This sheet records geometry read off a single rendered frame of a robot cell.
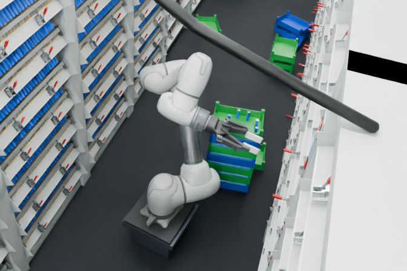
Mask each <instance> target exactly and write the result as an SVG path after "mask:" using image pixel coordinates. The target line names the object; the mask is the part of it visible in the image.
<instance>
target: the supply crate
mask: <svg viewBox="0 0 407 271"><path fill-rule="evenodd" d="M238 109H240V115H239V118H238V119H237V118H236V114H237V110H238ZM247 111H250V116H249V120H246V116H247ZM264 113H265V110H264V109H262V110H261V112H260V111H253V110H249V109H242V108H236V107H232V106H225V105H219V102H218V101H216V106H215V109H214V116H216V117H218V118H219V120H225V118H226V117H228V115H229V114H230V115H231V118H230V119H231V120H233V121H235V122H238V123H241V124H243V125H246V126H247V128H248V129H249V130H248V131H250V132H252V133H254V134H255V135H257V136H259V137H262V135H263V118H264ZM256 119H258V120H259V123H258V126H257V127H258V131H257V133H255V132H254V130H255V128H254V126H255V122H256ZM230 134H231V135H232V136H234V137H240V138H245V139H248V138H246V137H245V135H242V134H237V133H233V132H230Z"/></svg>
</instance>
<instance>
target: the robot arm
mask: <svg viewBox="0 0 407 271"><path fill-rule="evenodd" d="M212 66H213V64H212V61H211V59H210V57H208V56H207V55H206V54H203V53H200V52H197V53H194V54H192V55H191V56H190V57H189V58H188V60H173V61H169V62H166V63H161V64H156V65H152V66H147V67H144V68H143V69H142V70H141V72H140V74H139V80H140V83H141V85H142V86H143V87H144V88H145V89H146V90H148V91H150V92H152V93H155V94H161V96H160V98H159V101H158V103H157V110H158V112H159V113H161V114H162V115H163V116H164V117H166V118H168V119H170V120H171V121H173V122H175V123H178V124H179V132H180V139H181V144H182V151H183V156H184V163H183V165H182V166H181V168H180V175H178V176H176V175H171V174H167V173H161V174H157V175H156V176H155V177H153V179H152V180H151V181H150V184H149V186H148V191H147V202H148V204H147V205H146V206H145V207H144V208H142V209H141V210H140V214H141V215H144V216H146V217H148V218H149V219H148V220H147V222H146V224H147V226H151V225H152V224H153V223H154V222H156V223H157V224H159V225H161V227H162V228H163V229H166V228H168V225H169V224H170V222H171V221H172V220H173V218H174V217H175V216H176V215H177V213H178V212H179V211H180V210H182V209H183V208H184V205H183V204H184V203H191V202H195V201H199V200H203V199H205V198H208V197H210V196H212V195H213V194H215V193H216V192H217V191H218V189H219V188H220V178H219V174H218V173H217V172H216V171H215V170H214V169H213V168H210V167H209V166H208V163H207V162H206V161H205V160H203V159H202V151H201V147H200V138H199V131H200V132H202V130H203V129H204V131H205V132H207V133H209V134H214V135H215V136H217V139H216V142H218V143H221V144H223V145H225V146H227V147H229V148H231V149H233V150H235V151H240V150H241V149H243V150H245V151H247V152H252V153H253V154H255V155H257V154H258V153H259V151H260V149H258V148H255V147H253V146H251V145H249V144H247V143H245V142H244V143H242V142H240V141H238V139H236V138H235V137H233V136H232V135H231V134H230V132H233V133H237V134H242V135H245V137H246V138H248V139H251V140H253V141H255V142H257V143H261V142H262V140H263V138H261V137H259V136H258V135H255V134H254V133H252V132H250V131H248V130H249V129H248V128H247V126H246V125H243V124H241V123H238V122H235V121H233V120H231V119H229V118H228V117H226V118H225V120H219V118H218V117H216V116H214V115H210V112H209V111H207V110H205V109H203V108H201V107H199V106H197V103H198V101H199V98H200V96H201V94H202V93H203V91H204V89H205V87H206V85H207V83H208V80H209V78H210V75H211V71H212ZM169 90H170V91H171V92H168V91H169Z"/></svg>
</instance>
